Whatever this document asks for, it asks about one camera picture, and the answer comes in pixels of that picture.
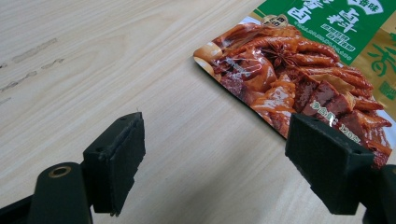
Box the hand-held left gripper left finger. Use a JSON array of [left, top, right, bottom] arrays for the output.
[[81, 111, 147, 217]]

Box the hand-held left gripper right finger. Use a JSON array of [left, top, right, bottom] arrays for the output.
[[284, 113, 375, 216]]

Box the green and red seasoning packet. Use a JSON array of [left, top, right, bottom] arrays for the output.
[[192, 0, 396, 171]]

